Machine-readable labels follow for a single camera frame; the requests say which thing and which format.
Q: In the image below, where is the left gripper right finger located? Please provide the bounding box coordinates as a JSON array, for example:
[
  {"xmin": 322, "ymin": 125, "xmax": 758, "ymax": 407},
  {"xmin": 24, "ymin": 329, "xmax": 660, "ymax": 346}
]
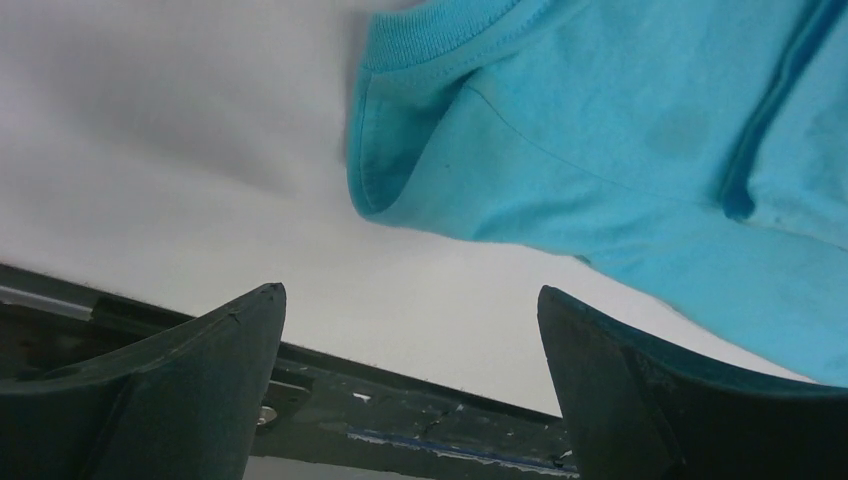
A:
[{"xmin": 537, "ymin": 286, "xmax": 847, "ymax": 479}]

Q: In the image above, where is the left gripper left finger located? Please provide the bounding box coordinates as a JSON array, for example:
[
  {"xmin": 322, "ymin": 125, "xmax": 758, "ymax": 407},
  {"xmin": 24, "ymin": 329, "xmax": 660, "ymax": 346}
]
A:
[{"xmin": 1, "ymin": 283, "xmax": 286, "ymax": 479}]

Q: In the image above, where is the turquoise t shirt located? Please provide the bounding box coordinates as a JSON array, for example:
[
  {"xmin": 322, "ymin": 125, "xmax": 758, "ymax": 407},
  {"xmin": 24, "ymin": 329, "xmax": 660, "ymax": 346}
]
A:
[{"xmin": 347, "ymin": 1, "xmax": 847, "ymax": 386}]

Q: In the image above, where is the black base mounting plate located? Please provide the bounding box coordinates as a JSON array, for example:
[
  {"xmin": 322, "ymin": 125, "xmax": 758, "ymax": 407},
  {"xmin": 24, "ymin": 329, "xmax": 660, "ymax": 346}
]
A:
[{"xmin": 1, "ymin": 266, "xmax": 578, "ymax": 479}]

